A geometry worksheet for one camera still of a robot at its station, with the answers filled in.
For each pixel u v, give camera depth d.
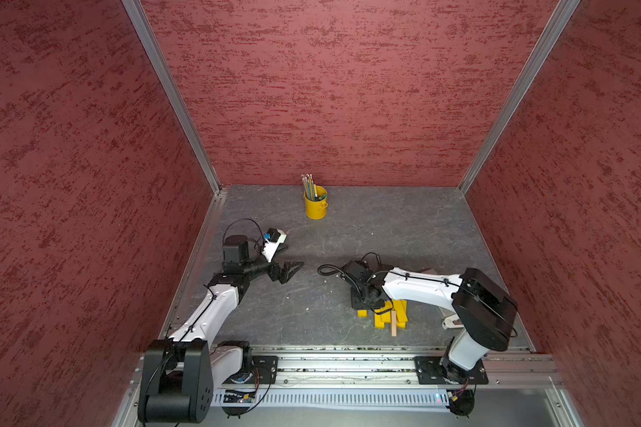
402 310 0.83
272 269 0.73
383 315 0.71
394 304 0.85
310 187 1.03
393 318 0.81
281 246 0.73
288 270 0.72
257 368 0.74
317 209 1.07
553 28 0.74
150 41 0.76
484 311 0.45
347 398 0.77
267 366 0.75
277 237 0.72
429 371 0.74
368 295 0.62
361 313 0.83
